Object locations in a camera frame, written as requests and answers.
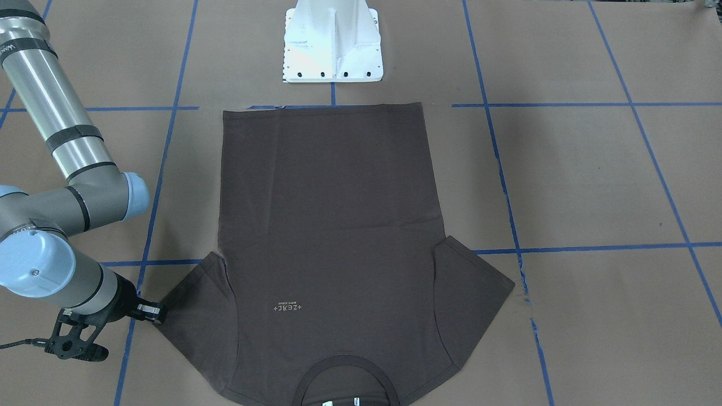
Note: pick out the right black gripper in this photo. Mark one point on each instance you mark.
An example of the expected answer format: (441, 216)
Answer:
(120, 298)

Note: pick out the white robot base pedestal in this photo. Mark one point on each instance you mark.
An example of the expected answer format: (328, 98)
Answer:
(332, 41)

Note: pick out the blue tape line crosswise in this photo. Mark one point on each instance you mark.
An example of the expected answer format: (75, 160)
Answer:
(480, 252)
(455, 105)

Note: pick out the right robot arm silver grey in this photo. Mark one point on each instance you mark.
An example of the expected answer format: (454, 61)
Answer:
(39, 260)

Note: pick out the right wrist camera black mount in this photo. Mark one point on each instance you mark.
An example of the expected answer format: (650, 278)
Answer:
(74, 335)

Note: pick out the dark brown t-shirt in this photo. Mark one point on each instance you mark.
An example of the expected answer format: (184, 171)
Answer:
(335, 282)

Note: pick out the blue tape line front crosswise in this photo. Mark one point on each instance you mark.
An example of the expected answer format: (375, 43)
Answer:
(480, 252)

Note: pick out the blue tape line rear crosswise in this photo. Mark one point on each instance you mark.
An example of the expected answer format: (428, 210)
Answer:
(455, 105)

